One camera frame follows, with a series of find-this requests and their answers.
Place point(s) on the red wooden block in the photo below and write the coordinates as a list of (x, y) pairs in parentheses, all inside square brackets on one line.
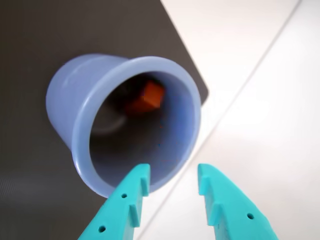
[(152, 96)]

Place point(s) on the dark grey ribbed mat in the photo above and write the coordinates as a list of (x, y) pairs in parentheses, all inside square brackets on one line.
[(25, 50)]

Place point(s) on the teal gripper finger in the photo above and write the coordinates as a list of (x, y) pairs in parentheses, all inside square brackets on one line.
[(117, 215), (232, 207)]

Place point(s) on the lilac ceramic pot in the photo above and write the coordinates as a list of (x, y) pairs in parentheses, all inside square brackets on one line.
[(72, 100)]

